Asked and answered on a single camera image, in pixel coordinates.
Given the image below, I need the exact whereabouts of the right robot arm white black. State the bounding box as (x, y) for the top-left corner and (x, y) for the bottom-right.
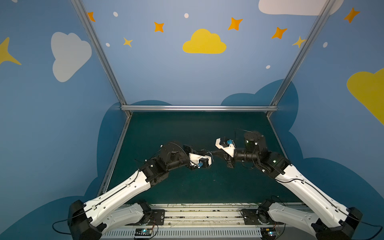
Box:
(214, 131), (363, 240)

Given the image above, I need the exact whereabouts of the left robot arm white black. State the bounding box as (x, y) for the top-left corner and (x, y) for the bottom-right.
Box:
(65, 142), (213, 240)

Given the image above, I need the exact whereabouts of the left green circuit board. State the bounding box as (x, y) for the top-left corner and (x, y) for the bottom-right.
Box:
(134, 228), (154, 239)

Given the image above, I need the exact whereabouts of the green circuit board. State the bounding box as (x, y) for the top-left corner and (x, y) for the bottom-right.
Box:
(260, 228), (278, 240)
(134, 228), (154, 239)

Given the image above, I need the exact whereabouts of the right green circuit board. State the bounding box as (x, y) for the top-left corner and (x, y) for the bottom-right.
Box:
(260, 228), (278, 240)

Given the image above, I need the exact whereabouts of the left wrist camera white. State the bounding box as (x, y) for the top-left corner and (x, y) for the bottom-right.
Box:
(189, 153), (212, 170)

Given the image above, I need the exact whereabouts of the back horizontal aluminium frame bar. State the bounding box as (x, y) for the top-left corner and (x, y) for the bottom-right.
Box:
(121, 105), (278, 112)

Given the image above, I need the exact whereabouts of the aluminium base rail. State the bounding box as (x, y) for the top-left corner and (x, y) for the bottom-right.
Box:
(98, 203), (319, 240)

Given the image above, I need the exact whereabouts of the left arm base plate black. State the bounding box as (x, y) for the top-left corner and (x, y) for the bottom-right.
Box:
(127, 209), (166, 226)

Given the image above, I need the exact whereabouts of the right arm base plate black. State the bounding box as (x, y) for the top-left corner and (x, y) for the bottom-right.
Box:
(240, 209), (281, 225)

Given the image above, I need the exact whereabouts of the white slotted cable duct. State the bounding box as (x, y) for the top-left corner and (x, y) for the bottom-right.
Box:
(102, 227), (262, 240)

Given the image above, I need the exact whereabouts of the right diagonal aluminium frame post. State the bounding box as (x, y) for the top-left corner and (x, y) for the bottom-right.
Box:
(266, 0), (337, 119)

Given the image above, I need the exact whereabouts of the diagonal aluminium frame post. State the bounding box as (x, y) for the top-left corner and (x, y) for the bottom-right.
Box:
(71, 0), (127, 106)
(266, 0), (337, 119)

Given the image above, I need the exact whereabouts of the left diagonal aluminium frame post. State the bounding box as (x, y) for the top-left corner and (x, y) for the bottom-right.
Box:
(71, 0), (127, 106)

